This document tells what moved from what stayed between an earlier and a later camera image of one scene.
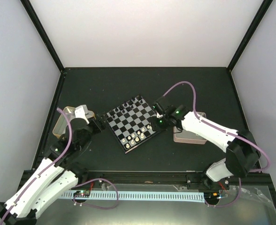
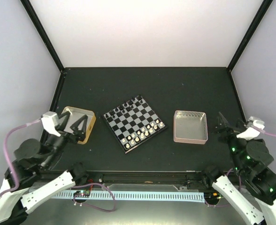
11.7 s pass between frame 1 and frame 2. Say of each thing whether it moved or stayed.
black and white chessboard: stayed
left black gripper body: moved
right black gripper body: moved
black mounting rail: stayed
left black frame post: stayed
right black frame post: stayed
